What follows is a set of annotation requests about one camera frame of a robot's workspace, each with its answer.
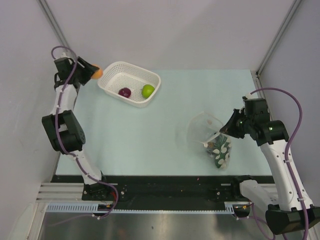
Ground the red orange fake fruit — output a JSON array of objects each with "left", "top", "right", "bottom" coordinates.
[{"left": 91, "top": 64, "right": 103, "bottom": 80}]

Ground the dark green fake cucumber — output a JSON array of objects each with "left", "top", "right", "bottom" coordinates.
[{"left": 212, "top": 134, "right": 232, "bottom": 169}]

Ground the polka dot zip bag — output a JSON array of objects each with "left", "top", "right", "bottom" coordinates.
[{"left": 175, "top": 111, "right": 230, "bottom": 171}]

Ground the purple fake fruit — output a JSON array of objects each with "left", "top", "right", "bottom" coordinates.
[{"left": 118, "top": 87, "right": 132, "bottom": 98}]

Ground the green fake fruit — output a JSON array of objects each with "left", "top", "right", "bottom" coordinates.
[{"left": 141, "top": 84, "right": 155, "bottom": 99}]

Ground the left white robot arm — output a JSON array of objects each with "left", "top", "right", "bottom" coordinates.
[{"left": 41, "top": 56, "right": 111, "bottom": 201}]

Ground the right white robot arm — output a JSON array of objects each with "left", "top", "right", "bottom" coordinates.
[{"left": 220, "top": 107, "right": 320, "bottom": 239}]

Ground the dark brown fake food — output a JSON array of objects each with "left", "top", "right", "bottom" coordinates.
[{"left": 207, "top": 142, "right": 215, "bottom": 148}]

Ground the dark fake grape bunch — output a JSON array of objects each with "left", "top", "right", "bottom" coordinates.
[{"left": 206, "top": 148, "right": 215, "bottom": 155}]

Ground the white perforated plastic basket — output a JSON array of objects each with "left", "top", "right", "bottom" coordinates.
[{"left": 97, "top": 61, "right": 162, "bottom": 108}]

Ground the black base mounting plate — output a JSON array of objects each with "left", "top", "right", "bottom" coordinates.
[{"left": 51, "top": 175, "right": 250, "bottom": 211}]

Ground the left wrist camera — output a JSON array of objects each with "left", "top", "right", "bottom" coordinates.
[{"left": 54, "top": 52, "right": 75, "bottom": 78}]

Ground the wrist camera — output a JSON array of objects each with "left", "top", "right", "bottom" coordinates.
[
  {"left": 54, "top": 52, "right": 75, "bottom": 78},
  {"left": 242, "top": 96, "right": 270, "bottom": 123}
]

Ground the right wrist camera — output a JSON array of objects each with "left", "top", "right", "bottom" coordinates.
[{"left": 242, "top": 96, "right": 270, "bottom": 123}]

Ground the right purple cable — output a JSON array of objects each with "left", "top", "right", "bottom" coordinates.
[{"left": 247, "top": 87, "right": 310, "bottom": 240}]

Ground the purple cable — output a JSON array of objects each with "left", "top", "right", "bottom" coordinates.
[
  {"left": 47, "top": 45, "right": 120, "bottom": 227},
  {"left": 247, "top": 87, "right": 310, "bottom": 240}
]

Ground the left aluminium frame post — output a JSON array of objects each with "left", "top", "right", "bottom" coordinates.
[{"left": 37, "top": 0, "right": 84, "bottom": 77}]

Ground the aluminium frame post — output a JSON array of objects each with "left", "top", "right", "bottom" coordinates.
[
  {"left": 37, "top": 0, "right": 84, "bottom": 77},
  {"left": 255, "top": 0, "right": 304, "bottom": 77}
]

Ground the white slotted cable duct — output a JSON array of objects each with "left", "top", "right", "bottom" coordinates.
[{"left": 46, "top": 202, "right": 237, "bottom": 215}]

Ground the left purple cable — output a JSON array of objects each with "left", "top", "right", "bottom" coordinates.
[{"left": 47, "top": 45, "right": 120, "bottom": 227}]

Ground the aluminium rail bottom left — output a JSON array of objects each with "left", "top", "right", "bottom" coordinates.
[{"left": 36, "top": 183, "right": 84, "bottom": 203}]

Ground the right aluminium frame post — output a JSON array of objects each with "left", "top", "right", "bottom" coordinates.
[{"left": 255, "top": 0, "right": 304, "bottom": 77}]

